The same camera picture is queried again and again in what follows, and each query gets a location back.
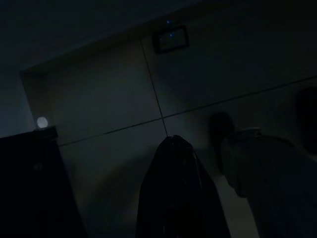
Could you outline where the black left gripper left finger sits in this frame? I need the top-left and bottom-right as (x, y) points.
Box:
(135, 135), (178, 238)

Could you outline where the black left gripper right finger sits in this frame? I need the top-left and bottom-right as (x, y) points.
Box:
(173, 134), (231, 238)

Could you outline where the grey left robot leg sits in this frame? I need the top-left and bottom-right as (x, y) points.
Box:
(209, 112), (317, 238)

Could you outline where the black cabinet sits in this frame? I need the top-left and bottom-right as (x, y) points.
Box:
(0, 126), (88, 238)

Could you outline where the black box with blue lights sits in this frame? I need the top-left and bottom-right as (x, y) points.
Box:
(152, 25), (190, 55)

